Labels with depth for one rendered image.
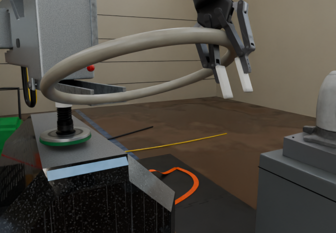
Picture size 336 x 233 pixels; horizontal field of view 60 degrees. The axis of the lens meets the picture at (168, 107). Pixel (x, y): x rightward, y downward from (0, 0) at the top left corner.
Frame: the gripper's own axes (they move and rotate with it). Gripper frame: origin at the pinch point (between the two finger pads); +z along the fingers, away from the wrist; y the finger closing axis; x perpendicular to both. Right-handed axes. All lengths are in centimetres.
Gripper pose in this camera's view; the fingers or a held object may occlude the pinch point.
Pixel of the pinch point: (234, 79)
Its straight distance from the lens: 60.3
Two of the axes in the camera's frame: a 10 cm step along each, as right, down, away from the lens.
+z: 2.4, 9.6, -1.3
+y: -7.5, 2.7, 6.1
